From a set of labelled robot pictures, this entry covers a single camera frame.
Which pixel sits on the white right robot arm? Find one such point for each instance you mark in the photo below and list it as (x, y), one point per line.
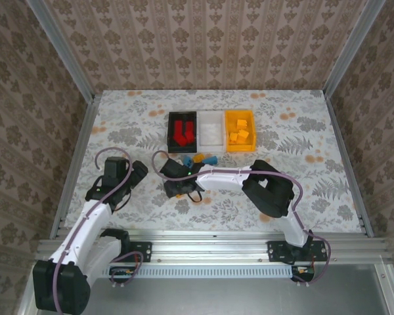
(223, 180)

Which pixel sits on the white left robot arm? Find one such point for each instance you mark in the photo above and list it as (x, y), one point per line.
(85, 229)

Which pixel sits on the blue lego brick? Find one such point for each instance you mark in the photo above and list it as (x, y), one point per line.
(210, 160)
(187, 160)

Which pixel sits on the aluminium right side rail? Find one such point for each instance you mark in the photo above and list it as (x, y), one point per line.
(348, 164)

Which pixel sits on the white translucent plastic bin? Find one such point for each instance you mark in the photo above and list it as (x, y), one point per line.
(211, 133)

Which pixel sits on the red lego brick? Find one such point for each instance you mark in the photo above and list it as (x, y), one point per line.
(179, 128)
(189, 131)
(182, 141)

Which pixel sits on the floral patterned tablecloth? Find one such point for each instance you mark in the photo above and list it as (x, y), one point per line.
(282, 203)

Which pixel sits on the black plastic bin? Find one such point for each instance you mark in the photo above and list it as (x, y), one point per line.
(170, 131)

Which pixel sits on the aluminium left side rail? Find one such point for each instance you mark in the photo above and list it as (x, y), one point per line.
(75, 164)

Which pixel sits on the aluminium front frame rail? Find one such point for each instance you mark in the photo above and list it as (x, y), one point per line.
(210, 244)

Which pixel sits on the aluminium right corner post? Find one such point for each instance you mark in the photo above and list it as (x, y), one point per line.
(351, 46)

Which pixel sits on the orange lego brick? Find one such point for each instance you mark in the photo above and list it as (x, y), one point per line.
(199, 158)

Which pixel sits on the aluminium corner post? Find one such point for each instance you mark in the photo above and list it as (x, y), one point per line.
(65, 55)
(351, 46)

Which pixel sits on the grey metal base plate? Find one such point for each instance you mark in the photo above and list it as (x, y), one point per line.
(216, 295)

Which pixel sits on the yellow lego brick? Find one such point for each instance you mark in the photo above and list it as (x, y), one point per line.
(241, 124)
(233, 138)
(244, 136)

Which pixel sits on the aluminium left corner post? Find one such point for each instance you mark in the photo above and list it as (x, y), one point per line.
(65, 55)

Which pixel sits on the yellow plastic bin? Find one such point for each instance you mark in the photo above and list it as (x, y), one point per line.
(231, 116)

